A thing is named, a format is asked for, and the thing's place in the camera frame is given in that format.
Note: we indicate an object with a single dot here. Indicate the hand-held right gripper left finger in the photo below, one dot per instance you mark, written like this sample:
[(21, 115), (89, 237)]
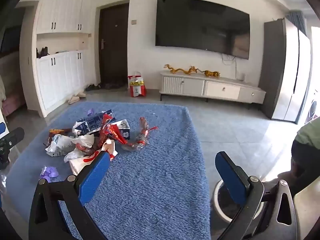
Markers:
[(96, 177)]

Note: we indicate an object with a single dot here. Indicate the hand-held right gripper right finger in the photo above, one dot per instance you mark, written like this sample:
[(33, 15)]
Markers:
[(230, 177)]

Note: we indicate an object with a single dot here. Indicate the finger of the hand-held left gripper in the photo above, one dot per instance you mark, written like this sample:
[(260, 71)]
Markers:
[(3, 158), (13, 136)]

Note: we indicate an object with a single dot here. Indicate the white round bin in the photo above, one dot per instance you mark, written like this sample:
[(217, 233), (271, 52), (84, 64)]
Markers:
[(216, 205)]

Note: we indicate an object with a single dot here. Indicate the white paper tissue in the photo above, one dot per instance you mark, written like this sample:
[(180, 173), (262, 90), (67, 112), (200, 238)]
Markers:
[(83, 140)]

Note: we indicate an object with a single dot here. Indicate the white paper bag red print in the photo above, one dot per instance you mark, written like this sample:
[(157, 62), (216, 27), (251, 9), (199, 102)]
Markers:
[(78, 165)]

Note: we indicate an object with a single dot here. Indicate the brown snack wrapper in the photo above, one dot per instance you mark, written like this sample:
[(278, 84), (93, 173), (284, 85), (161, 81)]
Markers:
[(58, 131)]

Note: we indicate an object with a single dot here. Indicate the purple wrapper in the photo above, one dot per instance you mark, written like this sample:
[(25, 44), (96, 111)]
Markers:
[(90, 111), (50, 172)]

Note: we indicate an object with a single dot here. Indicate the blue white milk carton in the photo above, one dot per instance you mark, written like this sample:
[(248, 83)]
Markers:
[(87, 125)]

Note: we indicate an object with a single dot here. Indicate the small blue white box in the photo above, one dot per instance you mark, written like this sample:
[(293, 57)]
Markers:
[(124, 130)]

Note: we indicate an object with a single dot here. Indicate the clear wrapper with red ends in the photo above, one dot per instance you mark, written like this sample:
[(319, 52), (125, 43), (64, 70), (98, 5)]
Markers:
[(143, 132)]

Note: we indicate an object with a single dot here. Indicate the beige slipper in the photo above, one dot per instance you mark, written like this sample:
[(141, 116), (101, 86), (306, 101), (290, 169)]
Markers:
[(73, 100), (80, 94)]

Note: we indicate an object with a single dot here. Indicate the white floor cupboard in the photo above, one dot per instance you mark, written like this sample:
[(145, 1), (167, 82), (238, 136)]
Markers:
[(60, 80)]

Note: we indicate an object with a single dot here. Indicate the person's right leg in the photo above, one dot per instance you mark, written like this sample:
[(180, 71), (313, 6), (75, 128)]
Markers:
[(303, 165)]

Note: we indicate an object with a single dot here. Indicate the beige stool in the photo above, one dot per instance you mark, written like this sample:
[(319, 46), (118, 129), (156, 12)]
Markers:
[(308, 215)]

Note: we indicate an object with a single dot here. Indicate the black bag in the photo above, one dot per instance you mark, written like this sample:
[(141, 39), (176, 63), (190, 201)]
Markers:
[(43, 52)]

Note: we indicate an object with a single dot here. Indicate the person's green shirt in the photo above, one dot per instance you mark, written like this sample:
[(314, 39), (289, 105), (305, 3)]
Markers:
[(308, 135)]

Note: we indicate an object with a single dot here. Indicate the pair of dark shoes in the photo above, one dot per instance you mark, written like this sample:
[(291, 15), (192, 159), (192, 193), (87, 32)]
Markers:
[(93, 87)]

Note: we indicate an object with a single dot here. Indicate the white television cabinet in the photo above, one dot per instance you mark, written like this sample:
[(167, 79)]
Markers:
[(212, 88)]

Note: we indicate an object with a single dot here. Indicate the red gift bag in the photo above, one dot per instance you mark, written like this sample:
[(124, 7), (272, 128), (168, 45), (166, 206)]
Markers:
[(137, 87)]

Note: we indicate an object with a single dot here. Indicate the golden tiger ornament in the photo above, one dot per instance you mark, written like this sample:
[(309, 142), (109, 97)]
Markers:
[(211, 73)]

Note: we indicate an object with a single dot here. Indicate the white washing machine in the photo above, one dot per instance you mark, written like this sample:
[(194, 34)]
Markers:
[(313, 107)]

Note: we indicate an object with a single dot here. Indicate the grey white refrigerator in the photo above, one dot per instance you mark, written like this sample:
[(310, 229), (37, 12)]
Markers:
[(285, 75)]

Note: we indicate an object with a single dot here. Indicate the golden dragon ornament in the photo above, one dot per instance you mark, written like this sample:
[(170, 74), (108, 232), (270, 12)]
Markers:
[(180, 70)]

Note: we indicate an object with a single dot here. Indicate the dark brown door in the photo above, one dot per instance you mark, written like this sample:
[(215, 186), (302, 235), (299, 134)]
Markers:
[(112, 45)]

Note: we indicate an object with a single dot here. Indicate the blue grey curtain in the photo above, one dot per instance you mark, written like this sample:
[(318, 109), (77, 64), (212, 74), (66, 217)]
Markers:
[(297, 21)]

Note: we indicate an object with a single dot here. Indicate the white wall plug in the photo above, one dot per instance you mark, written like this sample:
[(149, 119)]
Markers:
[(241, 77)]

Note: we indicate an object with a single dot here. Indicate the white wall cupboard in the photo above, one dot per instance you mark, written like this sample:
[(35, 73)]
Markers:
[(65, 10)]

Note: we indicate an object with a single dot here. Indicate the black wall television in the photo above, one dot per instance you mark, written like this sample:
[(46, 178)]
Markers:
[(200, 27)]

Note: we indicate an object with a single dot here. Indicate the wall light switch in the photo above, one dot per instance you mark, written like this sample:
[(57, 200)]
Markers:
[(134, 22)]

